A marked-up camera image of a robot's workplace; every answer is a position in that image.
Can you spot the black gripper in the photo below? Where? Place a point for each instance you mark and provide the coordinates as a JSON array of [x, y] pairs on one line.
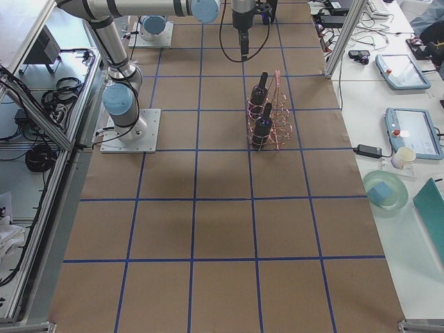
[[241, 20]]

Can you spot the dark wine bottle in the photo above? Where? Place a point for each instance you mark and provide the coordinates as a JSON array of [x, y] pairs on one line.
[[269, 13]]

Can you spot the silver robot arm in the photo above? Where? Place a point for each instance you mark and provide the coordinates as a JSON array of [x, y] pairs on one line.
[[151, 26], [100, 15]]

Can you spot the dark bottle in basket far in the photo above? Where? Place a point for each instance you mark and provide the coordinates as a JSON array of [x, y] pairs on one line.
[[259, 92]]

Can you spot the dark bottle in basket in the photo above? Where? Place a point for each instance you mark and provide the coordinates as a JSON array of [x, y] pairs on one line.
[[262, 127], [259, 92]]

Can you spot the dark bottle in basket near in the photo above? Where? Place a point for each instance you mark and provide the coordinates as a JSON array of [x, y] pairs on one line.
[[262, 127]]

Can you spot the black webcam on table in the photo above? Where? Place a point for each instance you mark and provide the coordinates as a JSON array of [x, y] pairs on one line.
[[360, 56]]

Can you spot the teach pendant far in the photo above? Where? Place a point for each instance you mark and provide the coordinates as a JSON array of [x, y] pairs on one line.
[[401, 72]]

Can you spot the teach pendant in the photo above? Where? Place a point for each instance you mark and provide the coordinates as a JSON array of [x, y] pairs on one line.
[[413, 128], [401, 72]]

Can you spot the black power adapter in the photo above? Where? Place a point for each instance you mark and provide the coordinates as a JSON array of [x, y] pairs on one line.
[[368, 151]]

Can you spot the teach pendant near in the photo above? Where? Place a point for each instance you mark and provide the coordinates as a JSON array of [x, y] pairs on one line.
[[413, 128]]

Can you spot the grey electronics box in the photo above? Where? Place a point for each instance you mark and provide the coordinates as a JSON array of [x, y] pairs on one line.
[[45, 51]]

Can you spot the white paper cup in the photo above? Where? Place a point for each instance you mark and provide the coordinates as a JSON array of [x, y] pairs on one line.
[[402, 157]]

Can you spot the blue foam cube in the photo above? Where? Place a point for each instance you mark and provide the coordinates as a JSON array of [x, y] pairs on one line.
[[381, 194]]

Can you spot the green glass plate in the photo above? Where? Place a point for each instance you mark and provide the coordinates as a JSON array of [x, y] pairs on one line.
[[400, 191]]

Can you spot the teal board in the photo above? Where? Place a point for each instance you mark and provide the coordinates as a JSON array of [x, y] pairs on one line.
[[429, 204]]

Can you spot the white crumpled cloth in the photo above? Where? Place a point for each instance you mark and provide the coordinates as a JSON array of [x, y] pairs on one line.
[[12, 236]]

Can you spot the copper wire wine basket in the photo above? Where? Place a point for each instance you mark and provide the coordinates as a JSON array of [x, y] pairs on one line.
[[281, 130]]

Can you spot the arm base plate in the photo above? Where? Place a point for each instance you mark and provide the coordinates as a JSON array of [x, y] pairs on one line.
[[142, 138], [146, 40]]

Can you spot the aluminium frame post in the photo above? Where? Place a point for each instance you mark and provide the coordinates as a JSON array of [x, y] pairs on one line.
[[349, 25]]

